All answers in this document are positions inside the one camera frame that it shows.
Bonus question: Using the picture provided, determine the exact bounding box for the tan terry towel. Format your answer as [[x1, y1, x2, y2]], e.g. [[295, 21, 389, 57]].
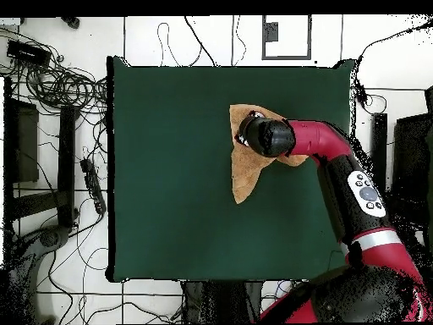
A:
[[228, 103, 310, 205]]

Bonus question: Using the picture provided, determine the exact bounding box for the dark green tablecloth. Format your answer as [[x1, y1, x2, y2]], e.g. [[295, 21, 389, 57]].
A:
[[105, 56, 356, 284]]

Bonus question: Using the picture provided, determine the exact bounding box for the small grey square plate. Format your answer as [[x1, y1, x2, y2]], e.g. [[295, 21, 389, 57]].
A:
[[263, 21, 279, 42]]

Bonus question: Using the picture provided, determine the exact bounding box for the black plug adapter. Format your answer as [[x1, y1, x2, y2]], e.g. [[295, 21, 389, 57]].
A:
[[354, 84, 369, 109]]

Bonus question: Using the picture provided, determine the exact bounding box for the black power strip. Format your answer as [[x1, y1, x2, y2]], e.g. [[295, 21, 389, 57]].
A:
[[79, 157, 107, 216]]

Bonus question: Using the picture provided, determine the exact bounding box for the small dark object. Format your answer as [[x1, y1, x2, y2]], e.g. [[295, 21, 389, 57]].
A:
[[60, 16, 81, 30]]

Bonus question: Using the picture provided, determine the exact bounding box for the grey stand base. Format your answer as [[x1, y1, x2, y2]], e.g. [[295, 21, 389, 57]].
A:
[[3, 224, 74, 324]]

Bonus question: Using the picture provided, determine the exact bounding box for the black rectangular box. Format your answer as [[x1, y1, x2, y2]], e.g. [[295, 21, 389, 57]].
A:
[[5, 39, 52, 67]]

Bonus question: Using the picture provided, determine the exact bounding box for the grey rectangular floor frame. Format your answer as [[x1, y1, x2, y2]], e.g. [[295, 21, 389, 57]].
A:
[[260, 14, 313, 61]]

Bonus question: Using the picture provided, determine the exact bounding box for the thick black cable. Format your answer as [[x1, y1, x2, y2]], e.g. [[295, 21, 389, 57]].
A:
[[183, 14, 217, 68]]

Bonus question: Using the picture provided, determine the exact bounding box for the thin looped black cable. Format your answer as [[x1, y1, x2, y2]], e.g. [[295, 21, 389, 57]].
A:
[[156, 21, 204, 68]]

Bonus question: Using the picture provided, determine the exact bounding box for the blue and black cable bundle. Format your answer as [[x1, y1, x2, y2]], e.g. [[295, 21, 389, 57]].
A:
[[260, 279, 295, 306]]

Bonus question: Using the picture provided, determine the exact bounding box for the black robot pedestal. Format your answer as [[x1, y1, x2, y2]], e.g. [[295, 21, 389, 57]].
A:
[[181, 280, 265, 324]]

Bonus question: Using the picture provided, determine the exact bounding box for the black frame stand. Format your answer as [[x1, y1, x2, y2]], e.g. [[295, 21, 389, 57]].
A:
[[366, 85, 433, 234], [3, 76, 81, 234]]

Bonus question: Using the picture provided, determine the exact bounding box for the black cable tangle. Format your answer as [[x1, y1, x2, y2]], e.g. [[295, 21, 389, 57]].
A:
[[0, 26, 109, 116]]

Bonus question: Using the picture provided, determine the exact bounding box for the long black cable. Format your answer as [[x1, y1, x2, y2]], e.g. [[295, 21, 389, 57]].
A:
[[356, 16, 433, 63]]

